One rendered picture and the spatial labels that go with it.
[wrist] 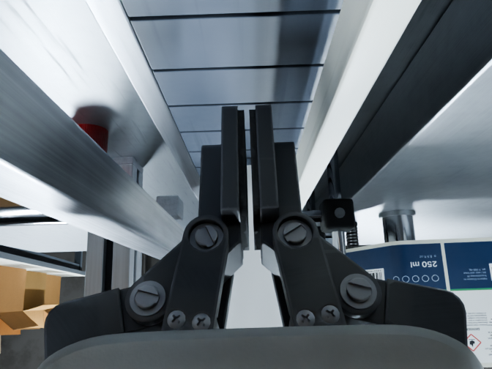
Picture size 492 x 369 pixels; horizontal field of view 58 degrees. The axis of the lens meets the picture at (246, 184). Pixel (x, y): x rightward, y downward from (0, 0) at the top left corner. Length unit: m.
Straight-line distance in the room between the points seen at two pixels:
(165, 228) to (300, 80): 0.10
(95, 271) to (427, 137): 0.33
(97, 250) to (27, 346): 4.83
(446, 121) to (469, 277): 0.33
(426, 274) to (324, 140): 0.41
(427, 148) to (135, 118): 0.23
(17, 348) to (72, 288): 0.77
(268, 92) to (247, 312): 0.15
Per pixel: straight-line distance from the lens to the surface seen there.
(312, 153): 0.21
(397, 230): 0.59
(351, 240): 0.65
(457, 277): 0.60
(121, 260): 0.47
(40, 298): 3.38
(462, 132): 0.32
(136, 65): 0.21
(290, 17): 0.18
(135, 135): 0.43
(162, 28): 0.18
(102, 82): 0.34
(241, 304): 0.31
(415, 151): 0.35
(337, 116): 0.17
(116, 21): 0.18
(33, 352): 5.28
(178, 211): 0.44
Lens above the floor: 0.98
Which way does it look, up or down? 14 degrees down
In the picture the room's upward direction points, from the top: 178 degrees clockwise
